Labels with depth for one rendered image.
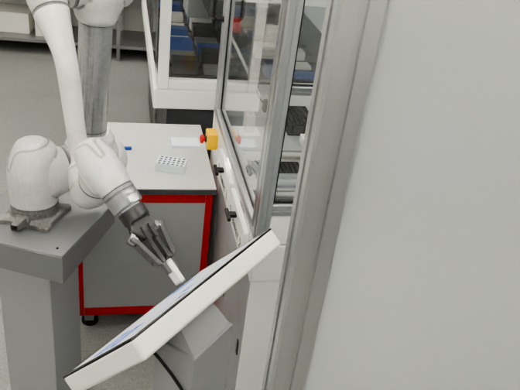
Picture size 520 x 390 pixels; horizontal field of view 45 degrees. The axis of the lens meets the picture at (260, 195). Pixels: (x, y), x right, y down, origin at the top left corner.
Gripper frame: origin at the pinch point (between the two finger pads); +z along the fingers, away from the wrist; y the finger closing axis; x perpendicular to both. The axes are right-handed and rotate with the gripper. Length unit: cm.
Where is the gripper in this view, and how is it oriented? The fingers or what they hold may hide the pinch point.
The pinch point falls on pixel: (172, 271)
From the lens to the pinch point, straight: 170.5
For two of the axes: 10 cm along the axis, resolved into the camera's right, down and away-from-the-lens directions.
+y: 5.3, -3.8, 7.6
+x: -6.3, 4.3, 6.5
